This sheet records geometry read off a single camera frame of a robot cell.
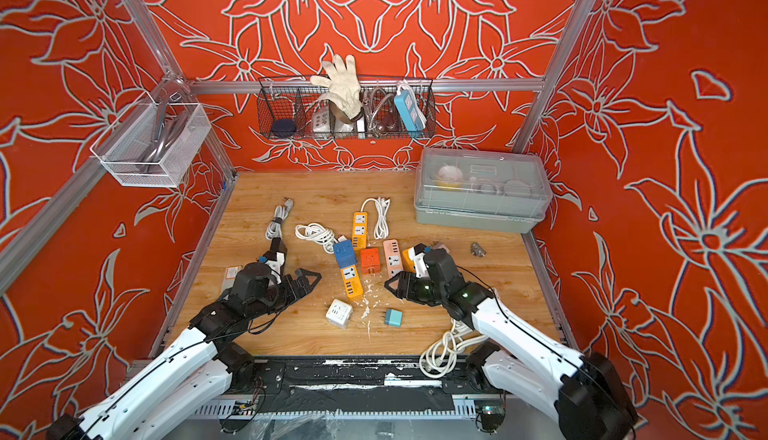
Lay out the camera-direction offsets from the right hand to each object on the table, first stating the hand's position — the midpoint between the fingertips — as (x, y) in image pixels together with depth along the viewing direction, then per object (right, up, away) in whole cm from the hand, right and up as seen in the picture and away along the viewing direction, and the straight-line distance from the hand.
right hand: (385, 288), depth 76 cm
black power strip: (-34, +9, +14) cm, 38 cm away
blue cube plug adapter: (-12, +7, +11) cm, 18 cm away
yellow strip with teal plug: (-10, -1, +11) cm, 15 cm away
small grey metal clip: (+30, +7, +19) cm, 36 cm away
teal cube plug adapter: (+2, -10, +5) cm, 11 cm away
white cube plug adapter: (-12, -8, +2) cm, 15 cm away
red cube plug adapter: (-4, +4, +13) cm, 15 cm away
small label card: (-48, -1, +14) cm, 50 cm away
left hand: (-19, +1, +2) cm, 19 cm away
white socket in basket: (-20, +47, +17) cm, 54 cm away
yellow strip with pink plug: (+6, +9, 0) cm, 11 cm away
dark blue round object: (-34, +47, +22) cm, 63 cm away
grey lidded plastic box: (+31, +26, +16) cm, 44 cm away
